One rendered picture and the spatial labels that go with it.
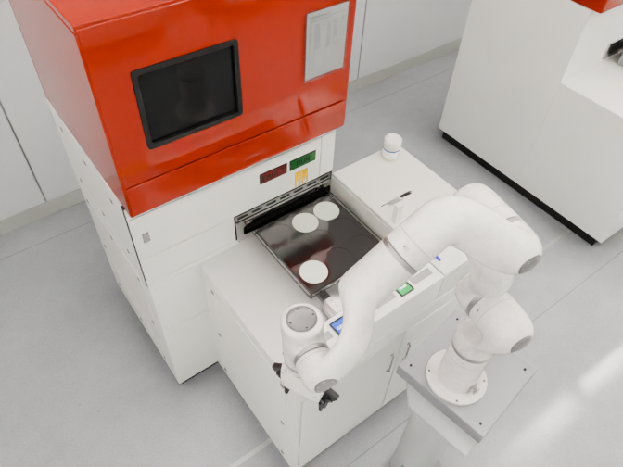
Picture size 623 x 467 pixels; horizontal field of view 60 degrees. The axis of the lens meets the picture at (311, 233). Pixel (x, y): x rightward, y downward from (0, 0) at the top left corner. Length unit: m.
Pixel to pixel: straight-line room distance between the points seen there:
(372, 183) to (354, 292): 1.16
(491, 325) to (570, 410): 1.54
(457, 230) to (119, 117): 0.88
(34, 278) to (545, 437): 2.70
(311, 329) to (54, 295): 2.29
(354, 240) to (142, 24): 1.07
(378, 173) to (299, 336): 1.25
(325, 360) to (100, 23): 0.87
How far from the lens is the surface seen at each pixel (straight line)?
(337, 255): 1.94
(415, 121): 4.15
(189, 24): 1.43
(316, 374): 1.03
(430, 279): 1.86
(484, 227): 1.04
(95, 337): 2.95
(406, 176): 2.19
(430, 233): 0.99
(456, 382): 1.70
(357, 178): 2.14
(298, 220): 2.05
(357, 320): 1.01
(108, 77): 1.39
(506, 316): 1.43
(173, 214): 1.80
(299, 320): 1.04
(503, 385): 1.83
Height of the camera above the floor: 2.39
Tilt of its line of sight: 48 degrees down
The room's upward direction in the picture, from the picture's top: 3 degrees clockwise
